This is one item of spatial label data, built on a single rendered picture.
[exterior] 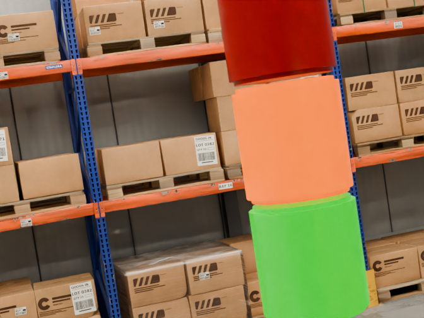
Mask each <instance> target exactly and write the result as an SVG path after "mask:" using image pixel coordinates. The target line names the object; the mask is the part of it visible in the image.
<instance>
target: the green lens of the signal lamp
mask: <svg viewBox="0 0 424 318"><path fill-rule="evenodd" d="M249 219H250V227H251V232H252V239H253V244H254V252H255V257H256V265H257V273H258V278H259V286H260V291H261V299H262V307H263V312H264V316H265V317H266V318H351V317H354V316H356V315H358V314H360V313H362V312H363V311H364V310H365V309H366V308H367V307H368V305H369V304H370V297H369V292H368V283H367V275H366V270H365V261H364V256H363V247H362V239H361V234H360V226H359V221H358V212H357V207H356V199H355V196H351V194H350V193H349V192H345V193H342V194H339V195H336V196H331V197H326V198H322V199H316V200H311V201H304V202H298V203H288V204H272V205H253V207H252V209H251V210H250V211H249Z"/></svg>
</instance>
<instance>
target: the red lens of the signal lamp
mask: <svg viewBox="0 0 424 318"><path fill-rule="evenodd" d="M217 3H218V11H219V16H220V24H221V32H222V37H223V45H224V50H225V57H226V62H227V70H228V79H229V83H234V86H245V85H256V84H261V83H270V82H274V81H283V80H290V79H295V78H302V77H306V76H313V75H317V74H323V73H328V72H331V71H333V67H336V66H337V65H336V56H335V51H334V42H333V34H332V29H331V20H330V16H329V7H328V2H327V0H217Z"/></svg>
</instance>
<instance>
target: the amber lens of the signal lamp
mask: <svg viewBox="0 0 424 318"><path fill-rule="evenodd" d="M231 96H232V104H233V113H234V117H235V125H236V130H237V138H238V146H239V151H240V159H241V164H242V172H243V176H244V185H245V193H246V198H247V200H248V201H251V202H252V204H256V205H272V204H288V203H298V202H304V201H311V200H316V199H322V198H326V197H331V196H336V195H339V194H342V193H345V192H348V191H349V190H350V187H351V186H353V176H352V171H351V163H350V154H349V149H348V141H347V136H346V127H345V118H344V113H343V105H342V100H341V92H340V87H339V79H334V75H329V76H318V77H313V78H304V79H295V80H291V81H283V82H278V83H271V84H266V85H259V86H252V87H248V88H242V89H239V90H235V95H231Z"/></svg>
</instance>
